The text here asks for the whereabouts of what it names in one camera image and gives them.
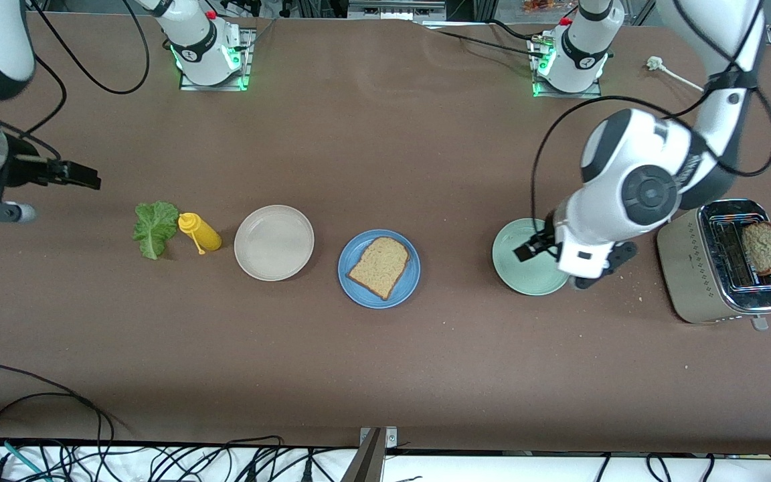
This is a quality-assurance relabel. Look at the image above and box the brown toasted bread slice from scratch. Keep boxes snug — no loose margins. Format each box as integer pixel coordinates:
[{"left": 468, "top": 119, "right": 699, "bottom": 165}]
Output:
[
  {"left": 742, "top": 221, "right": 771, "bottom": 276},
  {"left": 347, "top": 236, "right": 411, "bottom": 301}
]

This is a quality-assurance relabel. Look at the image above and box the beige chrome-topped toaster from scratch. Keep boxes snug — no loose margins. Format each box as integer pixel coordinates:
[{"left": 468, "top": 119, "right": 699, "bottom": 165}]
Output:
[{"left": 656, "top": 198, "right": 771, "bottom": 332}]

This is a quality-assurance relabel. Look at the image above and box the teal cable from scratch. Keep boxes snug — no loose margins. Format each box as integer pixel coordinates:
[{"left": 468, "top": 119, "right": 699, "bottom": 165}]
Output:
[{"left": 0, "top": 435, "right": 52, "bottom": 482}]

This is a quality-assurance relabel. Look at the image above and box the yellow mustard squeeze bottle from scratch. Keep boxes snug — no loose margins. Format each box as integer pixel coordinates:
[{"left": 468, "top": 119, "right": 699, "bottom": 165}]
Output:
[{"left": 178, "top": 212, "right": 222, "bottom": 256}]

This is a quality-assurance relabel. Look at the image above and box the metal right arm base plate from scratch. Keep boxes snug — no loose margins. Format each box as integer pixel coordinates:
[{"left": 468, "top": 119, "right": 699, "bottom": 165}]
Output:
[{"left": 179, "top": 28, "right": 254, "bottom": 91}]

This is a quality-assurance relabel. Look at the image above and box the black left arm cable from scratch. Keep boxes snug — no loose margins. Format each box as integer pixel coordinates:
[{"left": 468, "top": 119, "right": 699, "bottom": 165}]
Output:
[{"left": 529, "top": 0, "right": 771, "bottom": 225}]

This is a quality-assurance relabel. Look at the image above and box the aluminium profile strut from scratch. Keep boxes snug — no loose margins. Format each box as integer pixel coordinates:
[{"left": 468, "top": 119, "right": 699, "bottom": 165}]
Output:
[{"left": 341, "top": 428, "right": 386, "bottom": 482}]

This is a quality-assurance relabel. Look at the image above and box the metal corner bracket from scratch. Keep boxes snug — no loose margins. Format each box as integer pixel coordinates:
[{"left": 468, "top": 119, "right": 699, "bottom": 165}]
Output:
[{"left": 359, "top": 426, "right": 398, "bottom": 451}]

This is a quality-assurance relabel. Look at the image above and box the brown table cover mat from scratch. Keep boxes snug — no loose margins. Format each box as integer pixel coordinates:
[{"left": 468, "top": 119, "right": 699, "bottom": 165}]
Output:
[{"left": 0, "top": 10, "right": 771, "bottom": 456}]

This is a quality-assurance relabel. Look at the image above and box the black looping floor cable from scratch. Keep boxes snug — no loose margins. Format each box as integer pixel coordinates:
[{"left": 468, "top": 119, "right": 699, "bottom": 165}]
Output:
[{"left": 0, "top": 365, "right": 115, "bottom": 446}]

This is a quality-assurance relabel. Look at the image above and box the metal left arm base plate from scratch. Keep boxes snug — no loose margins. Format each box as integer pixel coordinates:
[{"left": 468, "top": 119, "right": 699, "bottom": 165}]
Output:
[{"left": 531, "top": 37, "right": 604, "bottom": 100}]

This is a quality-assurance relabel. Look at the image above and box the black base power cable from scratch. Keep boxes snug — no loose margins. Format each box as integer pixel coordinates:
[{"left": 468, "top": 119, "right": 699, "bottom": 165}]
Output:
[{"left": 434, "top": 28, "right": 547, "bottom": 58}]

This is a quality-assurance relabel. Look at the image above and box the green lettuce leaf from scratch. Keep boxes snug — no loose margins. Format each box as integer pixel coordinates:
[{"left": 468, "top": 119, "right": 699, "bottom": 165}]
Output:
[{"left": 133, "top": 201, "right": 180, "bottom": 260}]

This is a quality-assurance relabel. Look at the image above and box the white toaster power cord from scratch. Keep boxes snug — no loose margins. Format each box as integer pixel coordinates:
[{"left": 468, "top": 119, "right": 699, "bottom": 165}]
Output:
[{"left": 647, "top": 56, "right": 706, "bottom": 92}]

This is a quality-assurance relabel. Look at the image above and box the blue round plate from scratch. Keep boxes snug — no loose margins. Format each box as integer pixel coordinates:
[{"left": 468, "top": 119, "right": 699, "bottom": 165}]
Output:
[{"left": 337, "top": 230, "right": 421, "bottom": 309}]

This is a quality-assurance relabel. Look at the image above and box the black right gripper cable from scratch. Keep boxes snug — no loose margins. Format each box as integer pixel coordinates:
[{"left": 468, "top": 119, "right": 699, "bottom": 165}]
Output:
[{"left": 21, "top": 54, "right": 67, "bottom": 161}]

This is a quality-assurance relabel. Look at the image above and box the black right arm loop cable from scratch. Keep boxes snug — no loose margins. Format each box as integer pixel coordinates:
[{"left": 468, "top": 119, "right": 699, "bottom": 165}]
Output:
[{"left": 27, "top": 0, "right": 151, "bottom": 95}]

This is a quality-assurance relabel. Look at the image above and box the beige round plate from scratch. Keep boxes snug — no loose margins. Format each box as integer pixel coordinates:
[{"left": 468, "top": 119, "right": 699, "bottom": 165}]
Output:
[{"left": 234, "top": 205, "right": 315, "bottom": 282}]

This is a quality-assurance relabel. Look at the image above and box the mint green round plate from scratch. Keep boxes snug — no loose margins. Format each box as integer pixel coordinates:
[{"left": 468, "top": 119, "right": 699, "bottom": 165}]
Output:
[{"left": 491, "top": 218, "right": 574, "bottom": 297}]

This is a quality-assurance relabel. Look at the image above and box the silver metal box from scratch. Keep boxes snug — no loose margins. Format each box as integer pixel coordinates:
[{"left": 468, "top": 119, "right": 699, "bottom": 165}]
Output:
[{"left": 347, "top": 0, "right": 446, "bottom": 21}]

